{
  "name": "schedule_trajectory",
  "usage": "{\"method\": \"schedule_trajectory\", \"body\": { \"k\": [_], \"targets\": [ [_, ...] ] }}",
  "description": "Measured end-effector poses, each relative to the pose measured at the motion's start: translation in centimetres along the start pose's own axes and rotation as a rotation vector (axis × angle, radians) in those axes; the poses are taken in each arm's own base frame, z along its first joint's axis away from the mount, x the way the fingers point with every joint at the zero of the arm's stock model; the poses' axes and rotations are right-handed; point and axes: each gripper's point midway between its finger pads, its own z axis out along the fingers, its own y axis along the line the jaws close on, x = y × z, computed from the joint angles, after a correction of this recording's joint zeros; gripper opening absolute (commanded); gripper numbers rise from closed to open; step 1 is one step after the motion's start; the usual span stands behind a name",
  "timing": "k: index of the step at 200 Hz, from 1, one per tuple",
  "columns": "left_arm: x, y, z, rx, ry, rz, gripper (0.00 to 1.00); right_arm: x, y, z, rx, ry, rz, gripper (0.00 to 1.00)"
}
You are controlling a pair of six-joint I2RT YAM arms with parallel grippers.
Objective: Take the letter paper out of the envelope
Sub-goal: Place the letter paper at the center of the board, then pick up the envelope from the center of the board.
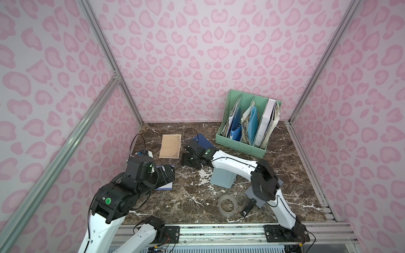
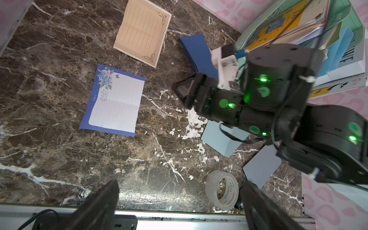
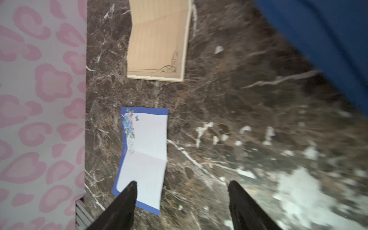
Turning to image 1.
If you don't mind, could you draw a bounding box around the light blue envelope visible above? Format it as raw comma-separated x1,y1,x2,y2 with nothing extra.
210,168,237,189

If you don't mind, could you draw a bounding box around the white letter paper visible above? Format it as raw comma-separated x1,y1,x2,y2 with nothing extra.
154,164,175,191

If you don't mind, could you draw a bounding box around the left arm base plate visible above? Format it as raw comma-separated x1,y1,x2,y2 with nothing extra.
135,225,180,244

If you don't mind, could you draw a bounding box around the blue folder in organizer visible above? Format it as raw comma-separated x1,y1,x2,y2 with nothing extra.
247,105,258,145

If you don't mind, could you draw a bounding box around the small black stapler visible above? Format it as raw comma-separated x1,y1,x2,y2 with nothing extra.
240,198,257,218

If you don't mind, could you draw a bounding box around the green file organizer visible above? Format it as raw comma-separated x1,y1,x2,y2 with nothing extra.
216,90,281,158

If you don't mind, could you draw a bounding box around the aluminium rail front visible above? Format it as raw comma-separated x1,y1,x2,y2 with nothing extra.
170,222,359,249

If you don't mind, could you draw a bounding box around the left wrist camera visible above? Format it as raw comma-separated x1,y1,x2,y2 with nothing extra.
135,149,154,158

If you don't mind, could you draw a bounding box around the grey envelope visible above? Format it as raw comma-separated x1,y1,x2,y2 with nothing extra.
244,181,284,209

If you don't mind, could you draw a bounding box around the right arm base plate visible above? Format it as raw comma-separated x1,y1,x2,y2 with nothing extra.
264,223,311,244

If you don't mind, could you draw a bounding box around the dark blue envelope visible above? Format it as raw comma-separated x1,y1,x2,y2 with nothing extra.
194,134,214,150

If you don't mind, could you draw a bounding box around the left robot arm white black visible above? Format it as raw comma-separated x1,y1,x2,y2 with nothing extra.
79,150,175,253

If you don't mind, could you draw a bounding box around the cream letter paper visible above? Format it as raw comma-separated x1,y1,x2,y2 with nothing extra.
159,135,181,159

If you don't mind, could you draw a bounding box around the clear tape roll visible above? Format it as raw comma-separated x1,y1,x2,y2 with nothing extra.
218,194,238,218

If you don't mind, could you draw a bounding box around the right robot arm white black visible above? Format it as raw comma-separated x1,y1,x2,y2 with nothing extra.
182,139,311,244

